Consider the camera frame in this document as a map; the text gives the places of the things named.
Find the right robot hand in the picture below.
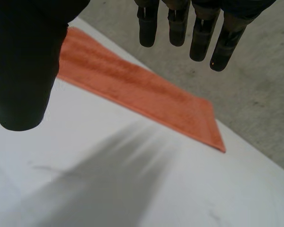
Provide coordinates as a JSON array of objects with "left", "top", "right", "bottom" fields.
[{"left": 0, "top": 0, "right": 277, "bottom": 131}]

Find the coral towel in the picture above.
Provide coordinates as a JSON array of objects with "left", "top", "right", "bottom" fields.
[{"left": 57, "top": 26, "right": 227, "bottom": 154}]

